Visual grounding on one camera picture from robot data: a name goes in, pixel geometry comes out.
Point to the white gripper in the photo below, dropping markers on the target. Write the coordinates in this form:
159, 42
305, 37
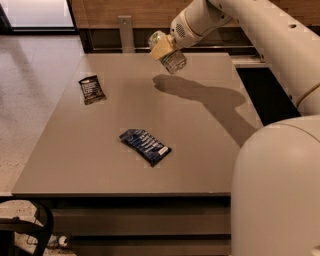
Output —
183, 28

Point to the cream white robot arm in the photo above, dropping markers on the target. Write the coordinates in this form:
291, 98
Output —
275, 194

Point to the black snack packet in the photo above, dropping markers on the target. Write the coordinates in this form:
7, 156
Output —
91, 90

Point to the blue snack packet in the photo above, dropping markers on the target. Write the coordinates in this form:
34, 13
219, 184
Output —
146, 145

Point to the grey table with drawers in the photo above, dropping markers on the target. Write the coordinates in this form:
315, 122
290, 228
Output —
107, 197

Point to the white round floor object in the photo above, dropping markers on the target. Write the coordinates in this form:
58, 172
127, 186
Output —
63, 241

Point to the black chair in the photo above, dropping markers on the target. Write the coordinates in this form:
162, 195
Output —
10, 226

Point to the left metal bracket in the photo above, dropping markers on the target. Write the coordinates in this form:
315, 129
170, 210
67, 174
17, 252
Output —
126, 33

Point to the wooden wall panel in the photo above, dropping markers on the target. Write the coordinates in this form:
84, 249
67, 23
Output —
103, 14

